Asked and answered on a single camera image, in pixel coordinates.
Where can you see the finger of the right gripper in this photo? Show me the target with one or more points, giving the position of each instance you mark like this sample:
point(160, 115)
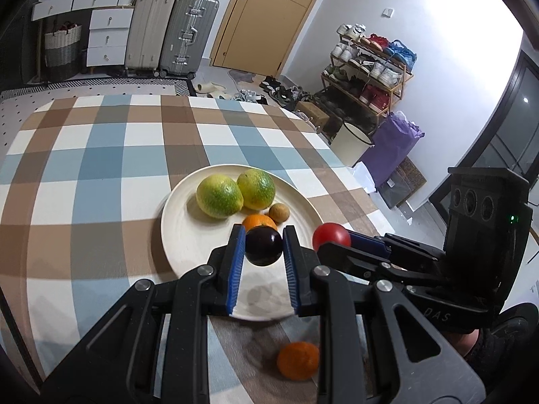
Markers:
point(391, 246)
point(371, 268)

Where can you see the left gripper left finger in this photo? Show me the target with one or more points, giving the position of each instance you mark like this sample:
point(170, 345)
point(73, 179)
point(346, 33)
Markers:
point(152, 345)

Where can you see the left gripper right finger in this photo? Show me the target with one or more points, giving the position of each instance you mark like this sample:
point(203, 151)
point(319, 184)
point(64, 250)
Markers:
point(376, 347)

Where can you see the red tomato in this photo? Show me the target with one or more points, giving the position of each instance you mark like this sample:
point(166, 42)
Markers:
point(330, 233)

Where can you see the orange tangerine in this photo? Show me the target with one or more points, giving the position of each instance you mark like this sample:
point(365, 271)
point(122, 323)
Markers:
point(298, 361)
point(257, 220)

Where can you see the dark purple plum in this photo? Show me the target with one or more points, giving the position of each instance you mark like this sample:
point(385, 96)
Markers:
point(264, 246)

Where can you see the person right hand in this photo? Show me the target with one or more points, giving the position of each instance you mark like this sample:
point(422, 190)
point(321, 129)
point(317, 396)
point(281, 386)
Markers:
point(463, 343)

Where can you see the purple bag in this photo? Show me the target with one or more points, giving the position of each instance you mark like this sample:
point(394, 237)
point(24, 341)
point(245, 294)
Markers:
point(393, 140)

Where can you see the white bucket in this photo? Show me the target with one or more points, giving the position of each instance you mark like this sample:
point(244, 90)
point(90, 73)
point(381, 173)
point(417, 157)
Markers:
point(350, 143)

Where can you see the small brown kiwi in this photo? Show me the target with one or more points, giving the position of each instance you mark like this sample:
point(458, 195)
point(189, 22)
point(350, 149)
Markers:
point(279, 213)

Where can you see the cream round plate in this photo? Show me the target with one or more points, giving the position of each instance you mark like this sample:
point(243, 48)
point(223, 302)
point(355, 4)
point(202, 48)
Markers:
point(189, 236)

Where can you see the orange tangerine on plate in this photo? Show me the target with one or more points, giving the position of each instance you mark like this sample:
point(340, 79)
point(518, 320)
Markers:
point(257, 220)

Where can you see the green lime right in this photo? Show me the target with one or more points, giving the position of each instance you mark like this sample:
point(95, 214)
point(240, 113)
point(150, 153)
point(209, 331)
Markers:
point(258, 189)

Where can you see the green lime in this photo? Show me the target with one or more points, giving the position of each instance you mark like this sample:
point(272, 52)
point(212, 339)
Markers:
point(258, 189)
point(218, 196)

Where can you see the cardboard box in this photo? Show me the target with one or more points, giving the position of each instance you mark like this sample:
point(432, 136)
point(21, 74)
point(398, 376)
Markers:
point(316, 116)

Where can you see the plaid tablecloth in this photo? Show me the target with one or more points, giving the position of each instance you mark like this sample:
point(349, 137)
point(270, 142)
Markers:
point(84, 181)

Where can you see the green lime left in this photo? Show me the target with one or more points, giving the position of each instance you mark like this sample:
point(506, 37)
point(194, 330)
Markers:
point(218, 196)

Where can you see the wooden shoe rack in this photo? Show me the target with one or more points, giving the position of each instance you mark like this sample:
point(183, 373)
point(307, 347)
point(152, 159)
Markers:
point(371, 71)

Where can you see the wooden door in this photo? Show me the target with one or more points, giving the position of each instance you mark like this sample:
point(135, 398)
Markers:
point(256, 35)

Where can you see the grey suitcase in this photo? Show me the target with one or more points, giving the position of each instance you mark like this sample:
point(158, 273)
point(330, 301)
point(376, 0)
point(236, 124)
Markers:
point(186, 36)

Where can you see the woven laundry basket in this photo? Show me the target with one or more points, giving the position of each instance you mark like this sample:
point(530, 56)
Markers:
point(63, 52)

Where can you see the beige suitcase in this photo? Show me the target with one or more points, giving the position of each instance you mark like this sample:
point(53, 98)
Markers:
point(145, 40)

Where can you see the white drawer desk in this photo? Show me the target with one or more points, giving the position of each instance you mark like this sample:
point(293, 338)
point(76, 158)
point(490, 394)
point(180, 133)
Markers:
point(109, 26)

